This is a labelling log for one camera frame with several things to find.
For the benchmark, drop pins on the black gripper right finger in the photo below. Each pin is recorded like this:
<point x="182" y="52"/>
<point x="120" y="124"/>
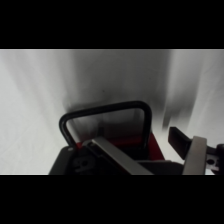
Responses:
<point x="195" y="153"/>

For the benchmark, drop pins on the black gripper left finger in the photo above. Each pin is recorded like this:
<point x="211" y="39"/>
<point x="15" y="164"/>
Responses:
<point x="116" y="156"/>

